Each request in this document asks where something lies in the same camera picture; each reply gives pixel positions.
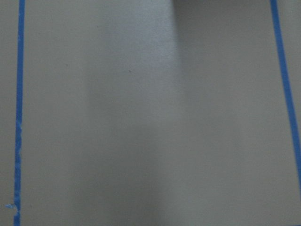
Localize blue floor tape grid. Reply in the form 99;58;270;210
0;0;301;226

